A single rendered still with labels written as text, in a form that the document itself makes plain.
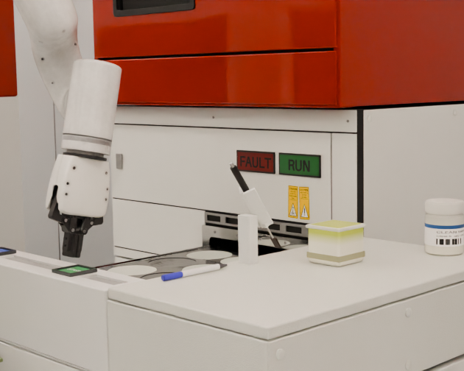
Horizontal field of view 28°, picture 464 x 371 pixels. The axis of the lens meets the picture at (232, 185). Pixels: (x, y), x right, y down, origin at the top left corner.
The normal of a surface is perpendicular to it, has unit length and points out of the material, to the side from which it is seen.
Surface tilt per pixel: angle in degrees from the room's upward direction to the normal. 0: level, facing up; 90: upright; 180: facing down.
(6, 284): 90
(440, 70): 90
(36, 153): 90
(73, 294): 90
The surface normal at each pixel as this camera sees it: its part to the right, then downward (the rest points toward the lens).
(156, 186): -0.72, 0.09
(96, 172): 0.75, 0.07
